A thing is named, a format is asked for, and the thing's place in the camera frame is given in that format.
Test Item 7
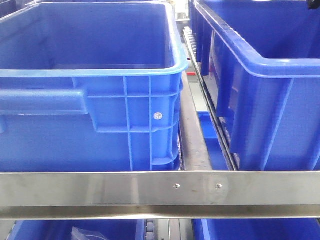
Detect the blue crate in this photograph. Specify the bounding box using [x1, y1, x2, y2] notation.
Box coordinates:
[190, 0, 320, 171]
[8, 219, 146, 240]
[0, 1, 188, 172]
[192, 218, 320, 240]

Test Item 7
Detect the steel roller track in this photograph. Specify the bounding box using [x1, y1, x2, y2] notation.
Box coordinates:
[183, 26, 239, 171]

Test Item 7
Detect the lower right blue crate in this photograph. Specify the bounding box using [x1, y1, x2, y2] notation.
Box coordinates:
[192, 218, 320, 240]

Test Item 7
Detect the blue crate middle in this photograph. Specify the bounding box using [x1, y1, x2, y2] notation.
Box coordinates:
[190, 0, 320, 171]

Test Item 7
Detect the clear plastic bag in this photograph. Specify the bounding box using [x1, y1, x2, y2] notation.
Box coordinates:
[71, 227, 108, 240]

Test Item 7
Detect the lower left blue crate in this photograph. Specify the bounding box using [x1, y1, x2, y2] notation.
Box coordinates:
[8, 219, 146, 240]

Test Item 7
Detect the stainless steel shelf rail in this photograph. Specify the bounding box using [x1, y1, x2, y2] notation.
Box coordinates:
[0, 171, 320, 220]

